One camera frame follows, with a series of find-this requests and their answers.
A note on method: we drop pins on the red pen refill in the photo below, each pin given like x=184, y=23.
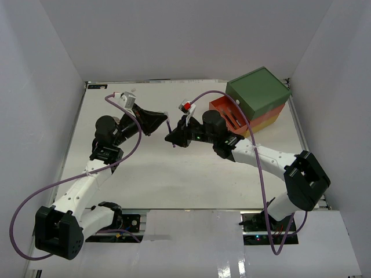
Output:
x=228, y=119

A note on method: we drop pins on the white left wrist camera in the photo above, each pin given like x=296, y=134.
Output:
x=126, y=100

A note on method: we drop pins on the green drawer cabinet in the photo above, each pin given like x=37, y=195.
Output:
x=267, y=92

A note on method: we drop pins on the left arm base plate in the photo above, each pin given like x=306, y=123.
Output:
x=131, y=230

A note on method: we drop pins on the purple pen refill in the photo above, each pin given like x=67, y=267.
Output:
x=169, y=125

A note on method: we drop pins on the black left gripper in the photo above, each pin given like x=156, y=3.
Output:
x=149, y=121

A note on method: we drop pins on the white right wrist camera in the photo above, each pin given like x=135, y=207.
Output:
x=188, y=110

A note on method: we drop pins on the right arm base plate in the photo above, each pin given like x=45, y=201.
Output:
x=255, y=230

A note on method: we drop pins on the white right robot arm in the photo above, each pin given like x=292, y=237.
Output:
x=305, y=179

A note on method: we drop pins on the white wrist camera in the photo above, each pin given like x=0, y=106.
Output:
x=188, y=110
x=126, y=100

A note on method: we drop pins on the black pen refill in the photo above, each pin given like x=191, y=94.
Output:
x=234, y=117

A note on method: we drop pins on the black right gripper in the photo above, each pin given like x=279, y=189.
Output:
x=180, y=136

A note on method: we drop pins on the green drawer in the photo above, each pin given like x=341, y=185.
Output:
x=241, y=94

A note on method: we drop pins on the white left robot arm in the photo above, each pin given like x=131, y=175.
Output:
x=62, y=228

